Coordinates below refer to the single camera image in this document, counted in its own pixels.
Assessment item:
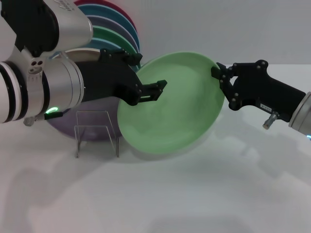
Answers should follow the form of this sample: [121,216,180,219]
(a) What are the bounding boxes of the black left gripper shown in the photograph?
[72,48,168,106]

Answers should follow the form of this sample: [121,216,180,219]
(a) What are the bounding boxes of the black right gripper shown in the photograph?
[210,59,306,122]

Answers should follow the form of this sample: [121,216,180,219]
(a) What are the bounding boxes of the light green plate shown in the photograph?
[116,50,225,155]

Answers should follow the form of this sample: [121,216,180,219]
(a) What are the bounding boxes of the light blue plate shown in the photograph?
[91,36,141,71]

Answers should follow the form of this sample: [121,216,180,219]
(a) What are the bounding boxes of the dark green plate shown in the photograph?
[92,25,141,65]

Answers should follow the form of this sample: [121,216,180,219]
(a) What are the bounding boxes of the beige plate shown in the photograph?
[50,48,102,64]

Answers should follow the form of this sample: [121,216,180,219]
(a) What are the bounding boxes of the grey lavender plate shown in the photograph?
[86,15,140,53]

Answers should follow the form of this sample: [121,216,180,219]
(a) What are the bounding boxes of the teal blue plate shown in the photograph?
[79,4,139,49]

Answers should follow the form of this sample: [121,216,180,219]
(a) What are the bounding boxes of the maroon plate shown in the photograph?
[74,0,137,32]

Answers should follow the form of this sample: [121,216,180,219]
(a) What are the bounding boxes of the clear acrylic plate rack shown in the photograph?
[74,110,120,158]

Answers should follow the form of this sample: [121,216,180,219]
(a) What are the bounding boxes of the purple plate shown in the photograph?
[46,96,124,142]

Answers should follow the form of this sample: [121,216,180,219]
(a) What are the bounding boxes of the grey cable with silver plug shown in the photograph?
[262,113,279,130]

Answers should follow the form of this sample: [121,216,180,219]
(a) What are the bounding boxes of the black cable with silver plug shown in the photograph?
[23,111,64,126]

